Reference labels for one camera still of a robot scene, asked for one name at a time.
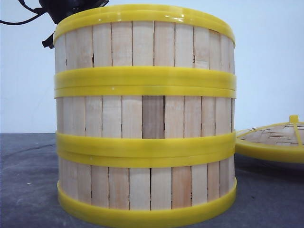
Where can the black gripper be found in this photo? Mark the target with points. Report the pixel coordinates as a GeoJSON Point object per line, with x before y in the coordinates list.
{"type": "Point", "coordinates": [60, 9]}

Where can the bamboo steamer basket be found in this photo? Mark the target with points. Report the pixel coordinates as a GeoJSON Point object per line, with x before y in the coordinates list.
{"type": "Point", "coordinates": [147, 127]}
{"type": "Point", "coordinates": [144, 49]}
{"type": "Point", "coordinates": [142, 197]}

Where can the bamboo steamer lid yellow rim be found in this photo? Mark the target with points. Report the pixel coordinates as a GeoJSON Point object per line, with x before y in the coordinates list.
{"type": "Point", "coordinates": [281, 142]}

